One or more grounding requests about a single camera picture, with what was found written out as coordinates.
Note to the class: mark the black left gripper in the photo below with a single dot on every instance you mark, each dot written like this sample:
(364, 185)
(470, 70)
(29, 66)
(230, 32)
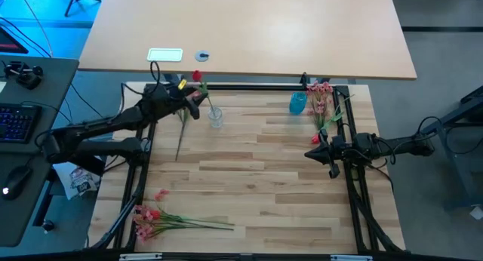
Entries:
(181, 94)

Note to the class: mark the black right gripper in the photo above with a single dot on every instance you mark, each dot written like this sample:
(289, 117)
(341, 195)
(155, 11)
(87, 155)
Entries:
(334, 153)

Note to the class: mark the pink artificial flower sprig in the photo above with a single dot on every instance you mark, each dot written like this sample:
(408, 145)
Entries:
(319, 91)
(182, 131)
(145, 223)

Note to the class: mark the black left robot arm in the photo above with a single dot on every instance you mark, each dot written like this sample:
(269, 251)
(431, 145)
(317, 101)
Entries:
(113, 119)

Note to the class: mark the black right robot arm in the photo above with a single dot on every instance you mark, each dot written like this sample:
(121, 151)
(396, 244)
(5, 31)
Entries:
(400, 146)

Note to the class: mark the clear ribbed glass vase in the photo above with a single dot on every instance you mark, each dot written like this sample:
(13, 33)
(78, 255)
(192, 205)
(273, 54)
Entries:
(216, 119)

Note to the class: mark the blue textured glass vase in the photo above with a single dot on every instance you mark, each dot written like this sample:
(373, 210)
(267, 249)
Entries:
(298, 103)

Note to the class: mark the large tan wooden table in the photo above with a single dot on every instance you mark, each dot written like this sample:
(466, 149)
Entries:
(264, 27)

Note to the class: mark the printed white packet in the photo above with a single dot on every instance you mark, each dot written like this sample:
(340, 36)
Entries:
(77, 180)

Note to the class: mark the dark blue-grey metal stand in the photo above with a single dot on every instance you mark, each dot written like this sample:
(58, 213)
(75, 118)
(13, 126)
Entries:
(464, 110)

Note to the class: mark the grey office desk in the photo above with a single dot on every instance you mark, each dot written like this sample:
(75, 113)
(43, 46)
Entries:
(45, 91)

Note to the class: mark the white paper scrap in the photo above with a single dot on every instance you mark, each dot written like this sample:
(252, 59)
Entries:
(477, 212)

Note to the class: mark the black backlit keyboard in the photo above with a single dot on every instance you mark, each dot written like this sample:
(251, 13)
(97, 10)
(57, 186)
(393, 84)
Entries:
(19, 123)

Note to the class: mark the black caster wheel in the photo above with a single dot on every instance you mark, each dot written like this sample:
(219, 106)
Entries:
(48, 226)

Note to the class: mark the black monitor with red edge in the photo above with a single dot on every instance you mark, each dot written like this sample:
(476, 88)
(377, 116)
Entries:
(7, 44)

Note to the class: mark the black computer mouse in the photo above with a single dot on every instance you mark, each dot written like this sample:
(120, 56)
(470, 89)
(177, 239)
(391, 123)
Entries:
(16, 182)

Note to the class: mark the black aluminium table frame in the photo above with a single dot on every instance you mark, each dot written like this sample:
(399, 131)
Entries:
(256, 87)

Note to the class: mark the white metal bracket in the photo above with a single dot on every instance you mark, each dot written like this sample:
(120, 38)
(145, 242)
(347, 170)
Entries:
(140, 257)
(351, 258)

